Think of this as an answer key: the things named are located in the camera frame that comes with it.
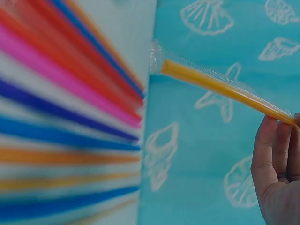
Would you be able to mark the yellow straw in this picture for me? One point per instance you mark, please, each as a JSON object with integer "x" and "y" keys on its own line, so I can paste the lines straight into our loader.
{"x": 211, "y": 82}

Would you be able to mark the row of colourful straws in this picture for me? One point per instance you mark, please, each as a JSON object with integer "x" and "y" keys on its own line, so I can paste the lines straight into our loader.
{"x": 70, "y": 100}

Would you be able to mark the person's right hand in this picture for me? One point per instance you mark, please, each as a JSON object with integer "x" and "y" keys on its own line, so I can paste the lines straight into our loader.
{"x": 281, "y": 199}

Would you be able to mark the person's right thumb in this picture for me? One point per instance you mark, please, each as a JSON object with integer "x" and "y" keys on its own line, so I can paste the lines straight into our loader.
{"x": 297, "y": 117}

